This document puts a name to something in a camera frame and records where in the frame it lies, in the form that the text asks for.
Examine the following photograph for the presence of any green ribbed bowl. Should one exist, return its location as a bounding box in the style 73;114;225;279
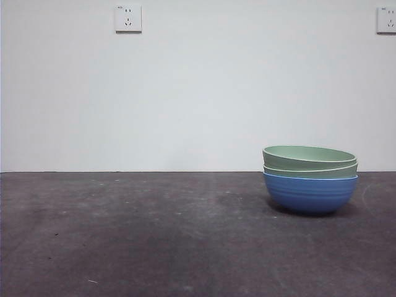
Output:
262;159;359;179
262;145;356;166

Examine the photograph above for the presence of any blue ribbed bowl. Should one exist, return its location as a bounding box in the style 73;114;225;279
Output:
262;171;359;217

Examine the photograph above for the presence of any white wall socket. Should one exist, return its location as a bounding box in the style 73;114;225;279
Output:
114;4;143;33
376;6;396;35

